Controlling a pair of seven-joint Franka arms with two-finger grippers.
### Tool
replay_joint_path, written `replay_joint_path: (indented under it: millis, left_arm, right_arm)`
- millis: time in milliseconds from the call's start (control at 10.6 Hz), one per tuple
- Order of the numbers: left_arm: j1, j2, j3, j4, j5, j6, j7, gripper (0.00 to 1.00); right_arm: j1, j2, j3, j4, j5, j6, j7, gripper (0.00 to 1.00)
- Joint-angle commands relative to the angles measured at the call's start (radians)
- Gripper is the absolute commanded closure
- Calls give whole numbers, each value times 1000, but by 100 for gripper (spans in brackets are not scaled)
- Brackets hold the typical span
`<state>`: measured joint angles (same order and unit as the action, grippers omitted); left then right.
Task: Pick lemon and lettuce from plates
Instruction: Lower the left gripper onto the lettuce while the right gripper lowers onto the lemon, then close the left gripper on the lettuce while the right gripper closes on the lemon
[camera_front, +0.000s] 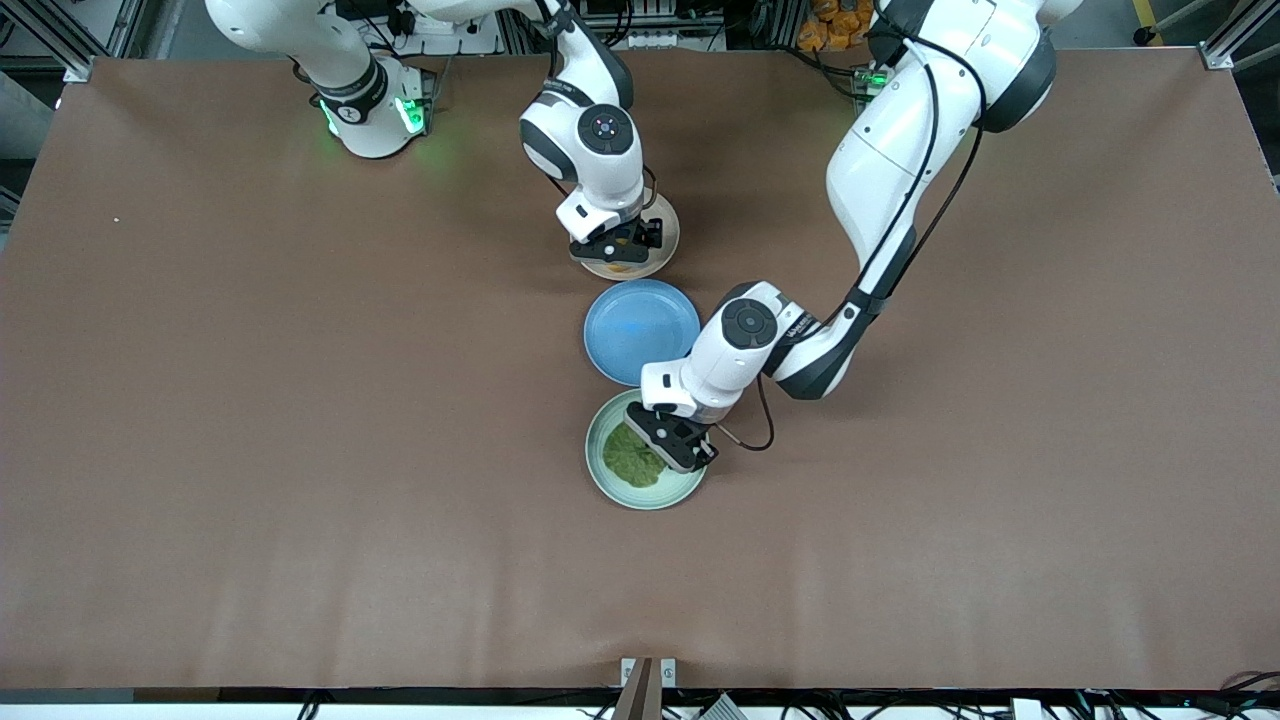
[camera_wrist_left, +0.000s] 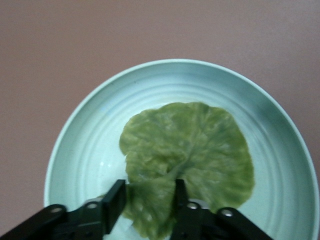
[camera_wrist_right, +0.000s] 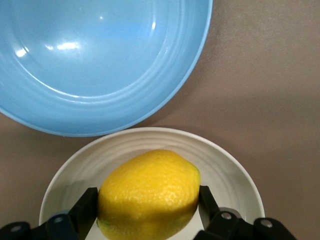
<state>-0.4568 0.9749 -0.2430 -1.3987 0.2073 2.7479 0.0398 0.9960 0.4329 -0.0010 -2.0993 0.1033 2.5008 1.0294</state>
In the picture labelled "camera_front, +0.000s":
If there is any green lettuce leaf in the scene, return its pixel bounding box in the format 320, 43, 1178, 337
602, 422, 669, 489

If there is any beige plate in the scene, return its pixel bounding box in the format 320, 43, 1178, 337
570, 190, 681, 282

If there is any blue plate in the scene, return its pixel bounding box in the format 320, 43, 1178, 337
583, 278, 703, 388

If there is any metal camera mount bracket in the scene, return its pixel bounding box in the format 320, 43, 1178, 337
612, 656, 678, 720

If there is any electronics rack unit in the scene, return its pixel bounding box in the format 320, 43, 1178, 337
578, 0, 727, 51

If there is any bag of oranges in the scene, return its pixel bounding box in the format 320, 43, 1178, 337
798, 0, 881, 53

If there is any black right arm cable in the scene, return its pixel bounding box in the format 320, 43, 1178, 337
545, 160, 663, 216

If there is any aluminium frame profile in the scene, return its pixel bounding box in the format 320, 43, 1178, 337
1198, 0, 1280, 71
0, 0, 151, 83

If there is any pale green plate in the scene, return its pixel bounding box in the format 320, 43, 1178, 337
585, 388, 709, 511

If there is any white power strip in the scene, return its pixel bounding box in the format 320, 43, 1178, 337
385, 0, 501, 57

